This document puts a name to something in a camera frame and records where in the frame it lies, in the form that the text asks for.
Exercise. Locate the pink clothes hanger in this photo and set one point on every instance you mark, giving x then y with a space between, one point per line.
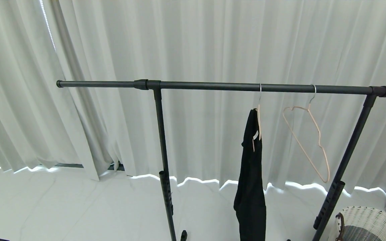
259 124
308 108

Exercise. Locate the black garment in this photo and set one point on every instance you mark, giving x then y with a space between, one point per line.
251 187

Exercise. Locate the black clothes rack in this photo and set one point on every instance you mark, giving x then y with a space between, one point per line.
213 86

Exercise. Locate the white laundry basket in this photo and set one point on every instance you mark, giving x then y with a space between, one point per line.
370 217

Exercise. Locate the white curtain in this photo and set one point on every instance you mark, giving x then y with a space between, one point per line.
206 140
12 100

